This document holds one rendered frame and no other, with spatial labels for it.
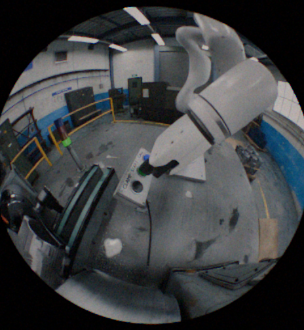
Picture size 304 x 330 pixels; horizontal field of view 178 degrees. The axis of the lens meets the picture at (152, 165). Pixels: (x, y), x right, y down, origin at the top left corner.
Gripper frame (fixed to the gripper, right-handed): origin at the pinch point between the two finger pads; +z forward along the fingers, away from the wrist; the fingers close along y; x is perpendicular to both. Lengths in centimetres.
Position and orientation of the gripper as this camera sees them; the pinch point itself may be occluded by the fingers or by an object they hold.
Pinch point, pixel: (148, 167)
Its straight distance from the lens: 24.2
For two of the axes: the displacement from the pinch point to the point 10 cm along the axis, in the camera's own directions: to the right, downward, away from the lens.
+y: -2.2, 6.9, -6.9
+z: -6.0, 4.6, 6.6
